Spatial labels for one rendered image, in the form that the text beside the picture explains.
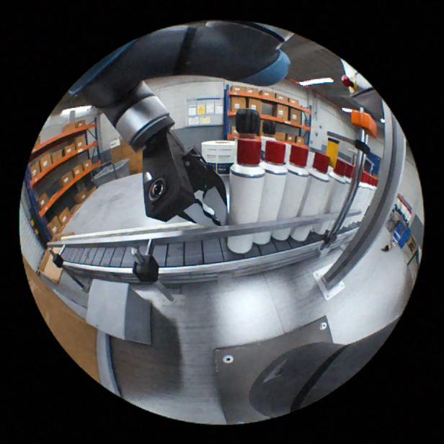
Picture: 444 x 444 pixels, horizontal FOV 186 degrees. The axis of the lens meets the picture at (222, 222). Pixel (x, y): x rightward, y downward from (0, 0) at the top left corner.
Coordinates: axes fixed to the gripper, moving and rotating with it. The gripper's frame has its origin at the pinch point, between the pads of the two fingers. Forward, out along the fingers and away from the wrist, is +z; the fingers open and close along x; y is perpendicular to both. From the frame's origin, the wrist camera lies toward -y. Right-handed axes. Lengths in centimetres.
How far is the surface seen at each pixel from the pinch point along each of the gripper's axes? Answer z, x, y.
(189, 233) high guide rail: -5.1, 3.3, -3.8
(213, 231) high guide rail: -3.3, 0.2, -4.0
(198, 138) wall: 13, 7, 450
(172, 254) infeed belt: -0.4, 11.7, -0.9
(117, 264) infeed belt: -7.3, 23.7, -3.0
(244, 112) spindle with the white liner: -14.0, -21.0, 25.2
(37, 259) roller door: -140, 392, 26
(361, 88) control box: -17.9, -42.3, -5.2
